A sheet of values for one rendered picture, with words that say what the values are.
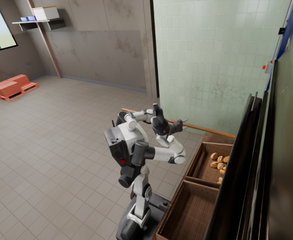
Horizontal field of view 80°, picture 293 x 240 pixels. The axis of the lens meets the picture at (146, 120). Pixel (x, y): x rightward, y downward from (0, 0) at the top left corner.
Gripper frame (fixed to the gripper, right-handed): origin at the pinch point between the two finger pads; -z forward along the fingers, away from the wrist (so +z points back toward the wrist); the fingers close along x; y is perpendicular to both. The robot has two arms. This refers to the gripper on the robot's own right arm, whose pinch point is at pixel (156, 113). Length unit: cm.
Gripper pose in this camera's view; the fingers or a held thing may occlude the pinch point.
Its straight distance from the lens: 90.7
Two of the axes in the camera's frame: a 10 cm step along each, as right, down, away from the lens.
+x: 0.4, -8.5, 5.2
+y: 9.6, -1.0, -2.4
